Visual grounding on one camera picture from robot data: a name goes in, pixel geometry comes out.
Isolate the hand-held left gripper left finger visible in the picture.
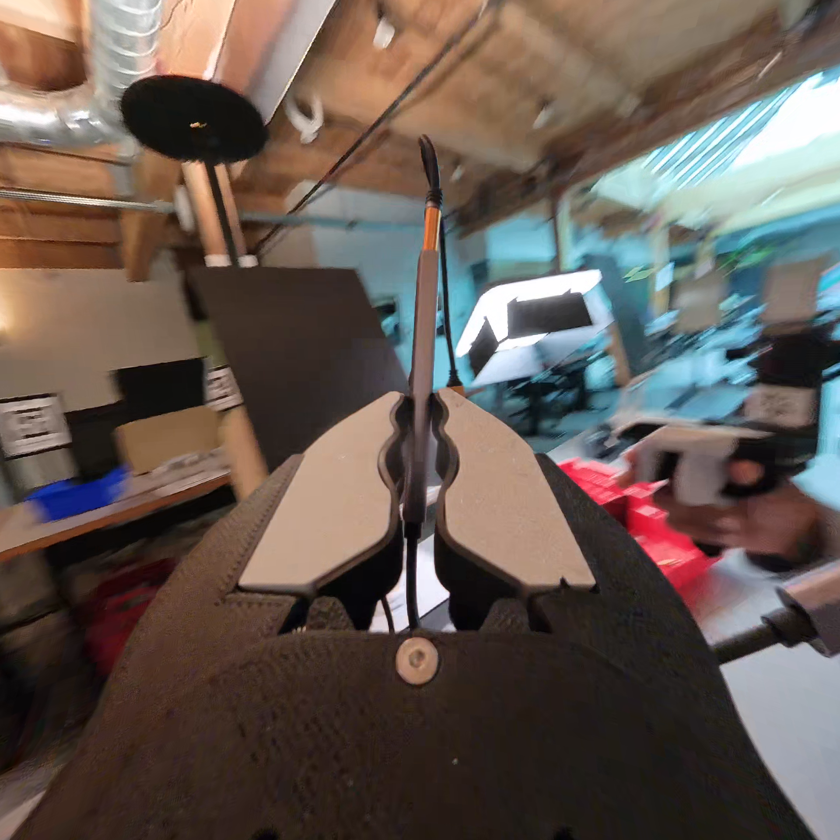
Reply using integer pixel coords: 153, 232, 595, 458
238, 391, 404, 630

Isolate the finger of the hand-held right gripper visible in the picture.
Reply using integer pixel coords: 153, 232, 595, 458
675, 430, 735, 505
620, 430, 676, 490

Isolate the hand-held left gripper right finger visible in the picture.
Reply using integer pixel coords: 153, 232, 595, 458
433, 387, 598, 631

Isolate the red plastic bin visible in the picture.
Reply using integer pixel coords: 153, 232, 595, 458
558, 458, 723, 588

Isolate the grey usb hub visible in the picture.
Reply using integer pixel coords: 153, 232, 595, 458
402, 248, 442, 631

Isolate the orange black usb cable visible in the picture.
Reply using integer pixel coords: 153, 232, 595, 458
419, 134, 468, 398

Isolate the person's right hand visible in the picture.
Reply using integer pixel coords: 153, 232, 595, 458
656, 461, 826, 560

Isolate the large black board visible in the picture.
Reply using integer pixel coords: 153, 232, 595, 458
187, 266, 411, 470

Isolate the cardboard box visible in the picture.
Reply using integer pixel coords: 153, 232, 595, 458
115, 407, 224, 473

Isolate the white softbox light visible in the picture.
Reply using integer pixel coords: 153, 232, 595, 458
455, 269, 614, 388

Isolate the red cloth bag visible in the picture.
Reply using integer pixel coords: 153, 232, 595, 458
85, 558, 178, 677

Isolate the small blue bin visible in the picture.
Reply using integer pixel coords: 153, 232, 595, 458
26, 467, 132, 522

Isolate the white marker sign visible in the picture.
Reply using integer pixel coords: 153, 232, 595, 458
0, 392, 72, 459

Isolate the black floor lamp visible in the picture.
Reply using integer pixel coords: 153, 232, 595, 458
120, 75, 269, 263

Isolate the silver ventilation duct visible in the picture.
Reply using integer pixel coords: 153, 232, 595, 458
0, 0, 165, 148

